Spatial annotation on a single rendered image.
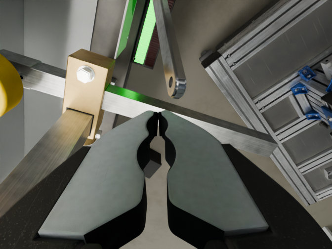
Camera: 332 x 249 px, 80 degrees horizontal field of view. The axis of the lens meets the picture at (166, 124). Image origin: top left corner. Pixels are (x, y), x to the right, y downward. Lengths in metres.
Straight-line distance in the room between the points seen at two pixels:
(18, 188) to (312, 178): 1.56
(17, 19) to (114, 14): 0.22
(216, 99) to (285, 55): 0.42
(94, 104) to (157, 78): 0.89
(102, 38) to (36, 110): 0.30
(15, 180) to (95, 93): 0.14
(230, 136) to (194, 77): 0.86
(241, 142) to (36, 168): 0.28
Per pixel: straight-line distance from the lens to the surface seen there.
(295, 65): 1.11
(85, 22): 0.51
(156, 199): 1.77
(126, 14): 0.31
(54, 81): 0.31
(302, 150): 1.41
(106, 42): 0.42
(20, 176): 0.22
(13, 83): 0.28
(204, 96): 1.23
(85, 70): 0.27
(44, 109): 0.62
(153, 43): 0.41
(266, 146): 0.37
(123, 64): 0.42
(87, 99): 0.29
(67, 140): 0.25
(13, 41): 0.54
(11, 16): 0.53
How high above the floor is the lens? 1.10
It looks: 59 degrees down
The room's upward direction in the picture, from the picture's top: 177 degrees clockwise
